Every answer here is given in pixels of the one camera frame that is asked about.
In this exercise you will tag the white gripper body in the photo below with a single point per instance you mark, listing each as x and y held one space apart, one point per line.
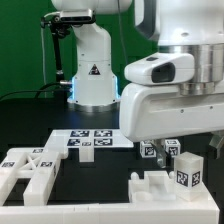
148 113

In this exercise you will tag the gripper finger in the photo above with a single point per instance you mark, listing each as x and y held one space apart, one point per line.
160 153
217 140

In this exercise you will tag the white chair seat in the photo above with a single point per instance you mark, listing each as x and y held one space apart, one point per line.
154 186

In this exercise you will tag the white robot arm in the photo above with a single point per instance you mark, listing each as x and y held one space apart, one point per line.
195 27

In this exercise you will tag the white chair nut cube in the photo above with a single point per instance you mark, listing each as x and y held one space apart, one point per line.
147 150
172 147

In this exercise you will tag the white corner fence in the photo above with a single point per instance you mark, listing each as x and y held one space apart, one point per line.
202 210

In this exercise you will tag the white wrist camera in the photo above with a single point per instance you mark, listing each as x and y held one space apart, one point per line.
161 69

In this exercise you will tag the white chair back frame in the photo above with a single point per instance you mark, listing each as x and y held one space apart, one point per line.
40 166

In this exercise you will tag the black camera stand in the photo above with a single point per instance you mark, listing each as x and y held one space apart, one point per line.
59 30

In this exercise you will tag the grey camera on stand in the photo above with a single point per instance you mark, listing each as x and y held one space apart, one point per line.
77 16

